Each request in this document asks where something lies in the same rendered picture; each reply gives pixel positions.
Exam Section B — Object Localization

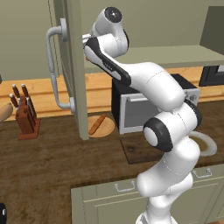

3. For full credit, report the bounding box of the black toaster oven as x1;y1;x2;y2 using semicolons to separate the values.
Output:
111;73;201;136

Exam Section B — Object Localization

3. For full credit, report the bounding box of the grey drawer handle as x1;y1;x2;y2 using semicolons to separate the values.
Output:
114;180;137;193
192;168;214;179

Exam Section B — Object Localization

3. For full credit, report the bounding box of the olive cabinet door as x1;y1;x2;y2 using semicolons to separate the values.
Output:
199;5;224;56
47;0;90;141

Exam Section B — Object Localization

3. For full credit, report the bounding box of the round wooden plate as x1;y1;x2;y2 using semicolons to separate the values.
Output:
87;114;116;139

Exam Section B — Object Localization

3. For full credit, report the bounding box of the black microwave oven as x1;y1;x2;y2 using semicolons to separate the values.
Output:
198;65;224;88

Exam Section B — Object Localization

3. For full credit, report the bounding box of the olive drawer front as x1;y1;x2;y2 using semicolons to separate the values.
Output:
191;165;224;191
81;177;148;206

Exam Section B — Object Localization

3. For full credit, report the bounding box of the white plate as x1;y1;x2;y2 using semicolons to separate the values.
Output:
188;130;219;158

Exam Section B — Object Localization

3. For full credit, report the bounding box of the brown baguette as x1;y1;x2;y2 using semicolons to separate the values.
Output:
88;113;107;136

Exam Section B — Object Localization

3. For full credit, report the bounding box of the black round object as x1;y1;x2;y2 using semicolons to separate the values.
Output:
0;202;8;224

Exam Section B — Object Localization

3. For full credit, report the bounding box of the grey cabinet door handle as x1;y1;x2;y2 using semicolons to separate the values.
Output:
45;17;77;115

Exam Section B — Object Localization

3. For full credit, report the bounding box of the wooden knife block with knives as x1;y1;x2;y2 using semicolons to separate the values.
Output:
8;83;42;141

